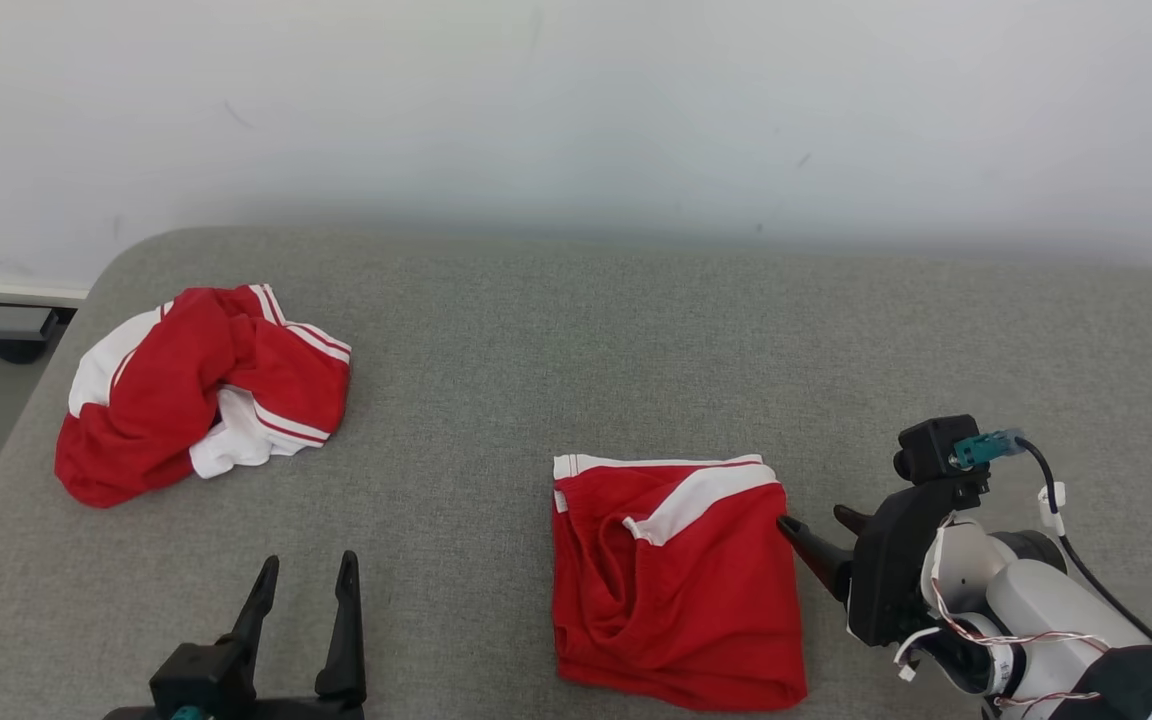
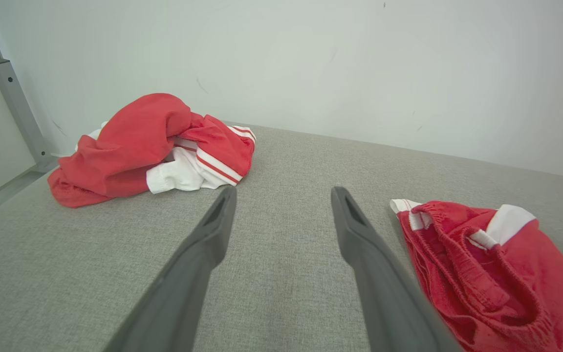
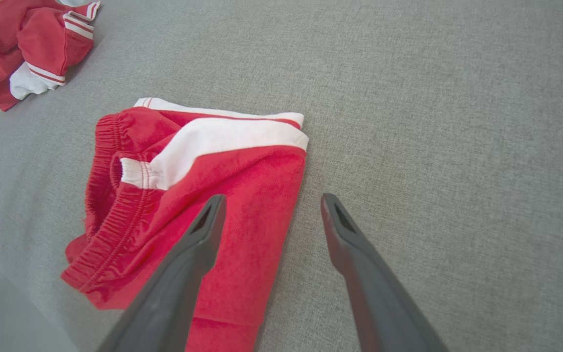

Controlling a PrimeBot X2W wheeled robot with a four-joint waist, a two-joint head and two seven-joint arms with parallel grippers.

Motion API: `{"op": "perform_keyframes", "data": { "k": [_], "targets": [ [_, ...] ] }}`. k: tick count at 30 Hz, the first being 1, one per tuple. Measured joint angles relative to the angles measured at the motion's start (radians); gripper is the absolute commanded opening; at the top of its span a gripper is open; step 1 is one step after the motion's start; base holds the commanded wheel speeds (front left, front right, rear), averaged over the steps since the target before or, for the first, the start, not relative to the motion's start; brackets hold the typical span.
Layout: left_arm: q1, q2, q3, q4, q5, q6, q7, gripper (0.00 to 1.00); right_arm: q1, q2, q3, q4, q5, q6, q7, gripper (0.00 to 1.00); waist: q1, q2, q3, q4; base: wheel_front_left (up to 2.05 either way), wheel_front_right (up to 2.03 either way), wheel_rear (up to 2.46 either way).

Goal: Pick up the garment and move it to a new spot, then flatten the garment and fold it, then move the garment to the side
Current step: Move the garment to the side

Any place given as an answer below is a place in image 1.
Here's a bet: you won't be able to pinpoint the red white twisted wire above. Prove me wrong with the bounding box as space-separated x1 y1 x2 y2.
929 575 1109 713

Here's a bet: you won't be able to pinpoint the red shorts with white stripes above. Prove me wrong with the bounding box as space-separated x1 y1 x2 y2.
551 453 809 713

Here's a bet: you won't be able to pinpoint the teal right camera plug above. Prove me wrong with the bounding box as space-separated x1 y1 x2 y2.
951 428 1027 471

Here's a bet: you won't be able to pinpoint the red jersey with white sleeves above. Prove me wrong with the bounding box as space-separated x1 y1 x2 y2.
54 283 353 509

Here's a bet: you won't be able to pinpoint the white cable clip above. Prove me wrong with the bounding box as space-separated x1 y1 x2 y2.
1038 482 1068 538

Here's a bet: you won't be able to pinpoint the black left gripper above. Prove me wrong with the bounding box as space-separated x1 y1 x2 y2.
101 550 369 720

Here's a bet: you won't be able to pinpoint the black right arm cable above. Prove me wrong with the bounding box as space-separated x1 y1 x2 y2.
1014 437 1152 646

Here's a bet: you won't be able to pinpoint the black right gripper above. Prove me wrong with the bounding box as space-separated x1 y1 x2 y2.
776 473 993 648

